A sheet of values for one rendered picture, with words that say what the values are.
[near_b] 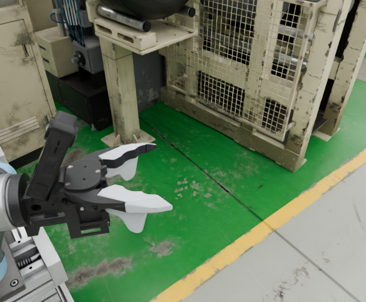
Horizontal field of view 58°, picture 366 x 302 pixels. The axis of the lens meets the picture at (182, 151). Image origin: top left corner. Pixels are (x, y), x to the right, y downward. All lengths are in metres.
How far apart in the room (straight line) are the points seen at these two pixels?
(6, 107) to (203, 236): 1.26
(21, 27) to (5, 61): 0.19
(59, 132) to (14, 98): 1.65
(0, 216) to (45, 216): 0.06
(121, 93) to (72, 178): 1.58
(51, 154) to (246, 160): 1.81
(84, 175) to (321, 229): 1.55
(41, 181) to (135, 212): 0.12
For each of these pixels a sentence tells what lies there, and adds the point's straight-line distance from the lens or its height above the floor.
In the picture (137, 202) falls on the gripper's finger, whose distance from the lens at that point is 0.40.
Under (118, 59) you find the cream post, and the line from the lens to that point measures 1.93.
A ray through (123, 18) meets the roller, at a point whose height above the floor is 0.91.
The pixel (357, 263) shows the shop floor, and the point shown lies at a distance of 1.81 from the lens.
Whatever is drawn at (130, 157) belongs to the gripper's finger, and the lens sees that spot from 0.50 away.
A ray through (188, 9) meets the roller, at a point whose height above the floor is 0.91.
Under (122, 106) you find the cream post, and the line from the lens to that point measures 2.05.
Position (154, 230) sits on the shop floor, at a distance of 1.73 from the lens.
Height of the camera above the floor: 1.37
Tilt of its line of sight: 39 degrees down
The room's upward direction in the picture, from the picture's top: straight up
